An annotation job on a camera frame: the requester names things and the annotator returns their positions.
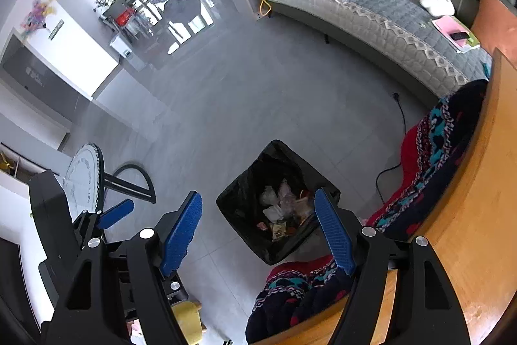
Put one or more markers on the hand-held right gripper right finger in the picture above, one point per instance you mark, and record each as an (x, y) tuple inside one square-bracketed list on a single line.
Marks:
[(335, 236)]

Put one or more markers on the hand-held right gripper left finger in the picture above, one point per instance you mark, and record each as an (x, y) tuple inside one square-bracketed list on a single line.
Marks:
[(181, 232)]

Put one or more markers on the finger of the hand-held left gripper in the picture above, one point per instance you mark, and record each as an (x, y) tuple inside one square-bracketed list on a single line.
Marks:
[(117, 212)]

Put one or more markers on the black bagged trash bin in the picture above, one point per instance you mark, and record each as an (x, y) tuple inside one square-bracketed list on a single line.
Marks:
[(242, 203)]

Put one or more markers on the white round disc black stand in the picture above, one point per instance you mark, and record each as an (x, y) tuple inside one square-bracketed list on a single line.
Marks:
[(85, 175)]

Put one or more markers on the pile of discarded wrappers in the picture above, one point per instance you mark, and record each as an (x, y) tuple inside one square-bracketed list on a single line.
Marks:
[(278, 211)]

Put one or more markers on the yellow stool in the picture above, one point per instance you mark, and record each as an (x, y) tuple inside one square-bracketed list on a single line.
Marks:
[(188, 322)]

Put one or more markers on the red navy patterned garment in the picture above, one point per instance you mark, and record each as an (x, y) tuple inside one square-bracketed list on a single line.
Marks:
[(428, 151)]

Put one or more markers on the white storage box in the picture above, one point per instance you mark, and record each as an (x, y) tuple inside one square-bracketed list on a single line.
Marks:
[(120, 45)]

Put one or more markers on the small grey side table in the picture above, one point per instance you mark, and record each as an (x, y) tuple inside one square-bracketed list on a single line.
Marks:
[(135, 25)]

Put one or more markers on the red box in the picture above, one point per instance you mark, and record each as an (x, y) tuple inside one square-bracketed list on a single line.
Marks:
[(123, 17)]

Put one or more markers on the grey open umbrella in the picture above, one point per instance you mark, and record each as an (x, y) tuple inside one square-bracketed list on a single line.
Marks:
[(181, 7)]

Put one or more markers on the grey quilted sofa cover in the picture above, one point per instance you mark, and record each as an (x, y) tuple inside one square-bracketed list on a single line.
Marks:
[(363, 13)]

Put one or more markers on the black remote control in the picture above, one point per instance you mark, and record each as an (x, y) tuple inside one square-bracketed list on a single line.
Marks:
[(459, 36)]

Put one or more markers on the pink notebook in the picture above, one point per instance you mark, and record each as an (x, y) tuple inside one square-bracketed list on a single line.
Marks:
[(450, 25)]

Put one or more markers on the white plush toy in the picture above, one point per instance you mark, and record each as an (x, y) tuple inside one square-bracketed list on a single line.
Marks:
[(438, 3)]

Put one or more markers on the large orange cushion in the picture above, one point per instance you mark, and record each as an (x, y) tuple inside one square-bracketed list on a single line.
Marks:
[(494, 25)]

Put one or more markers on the colourful flower wall decoration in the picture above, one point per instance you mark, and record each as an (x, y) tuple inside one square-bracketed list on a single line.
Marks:
[(38, 11)]

